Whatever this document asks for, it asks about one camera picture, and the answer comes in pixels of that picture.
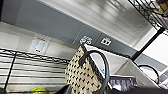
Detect yellow green toy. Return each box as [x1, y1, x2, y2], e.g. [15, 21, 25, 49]
[29, 87, 51, 94]

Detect grey wall socket pair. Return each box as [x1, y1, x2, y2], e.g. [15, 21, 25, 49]
[79, 34, 94, 46]

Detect white wall plate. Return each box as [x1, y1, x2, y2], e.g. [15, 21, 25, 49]
[31, 35, 53, 55]

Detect black wire shelf rack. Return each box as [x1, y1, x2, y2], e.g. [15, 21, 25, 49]
[0, 0, 168, 94]

